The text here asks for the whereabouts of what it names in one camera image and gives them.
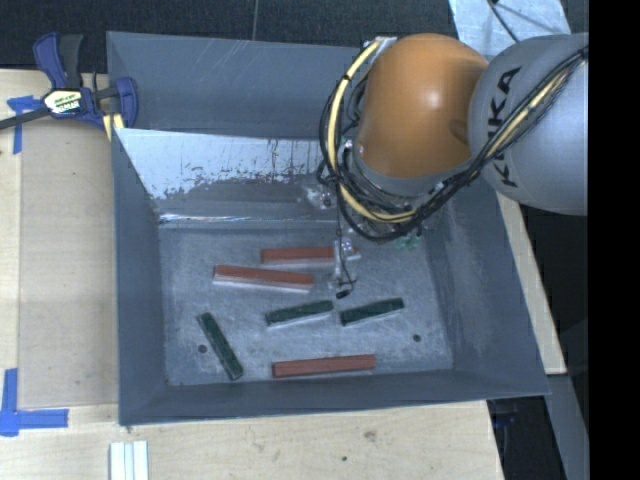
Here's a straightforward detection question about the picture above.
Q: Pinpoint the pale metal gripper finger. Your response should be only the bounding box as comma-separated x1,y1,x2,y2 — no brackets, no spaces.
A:
330,238,359,292
305,186,335,210

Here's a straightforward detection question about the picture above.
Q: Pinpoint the red-brown flat block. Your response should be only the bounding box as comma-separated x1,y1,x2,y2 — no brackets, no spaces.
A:
259,245,362,270
271,353,378,380
212,264,317,295

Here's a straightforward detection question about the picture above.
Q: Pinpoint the dark green flat block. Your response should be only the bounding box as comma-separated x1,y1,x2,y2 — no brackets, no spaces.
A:
195,311,245,382
339,296,406,327
264,299,335,328

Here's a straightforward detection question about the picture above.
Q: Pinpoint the grey metal bin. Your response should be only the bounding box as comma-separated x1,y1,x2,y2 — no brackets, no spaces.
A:
105,30,552,427

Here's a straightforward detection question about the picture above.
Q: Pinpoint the pale wood flat board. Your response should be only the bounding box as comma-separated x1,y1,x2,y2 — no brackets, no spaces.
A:
17,70,121,410

